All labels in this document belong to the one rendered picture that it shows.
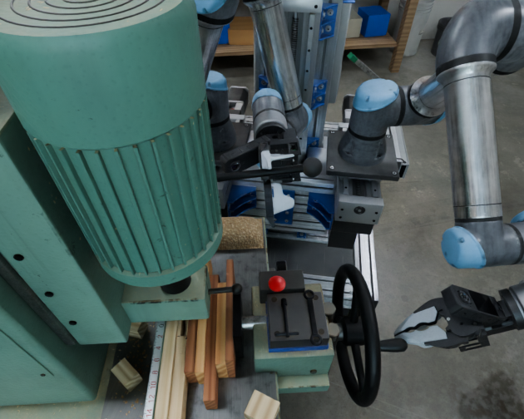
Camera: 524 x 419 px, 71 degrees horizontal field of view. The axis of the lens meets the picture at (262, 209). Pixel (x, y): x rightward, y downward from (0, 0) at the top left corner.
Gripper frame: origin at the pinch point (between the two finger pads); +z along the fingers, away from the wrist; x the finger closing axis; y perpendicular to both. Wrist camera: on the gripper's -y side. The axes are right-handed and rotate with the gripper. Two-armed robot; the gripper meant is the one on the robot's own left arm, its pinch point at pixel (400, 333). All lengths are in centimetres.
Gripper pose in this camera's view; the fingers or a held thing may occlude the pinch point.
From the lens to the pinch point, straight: 78.4
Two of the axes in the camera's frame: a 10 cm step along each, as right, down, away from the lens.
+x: -0.5, -7.4, 6.7
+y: 5.1, 5.5, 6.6
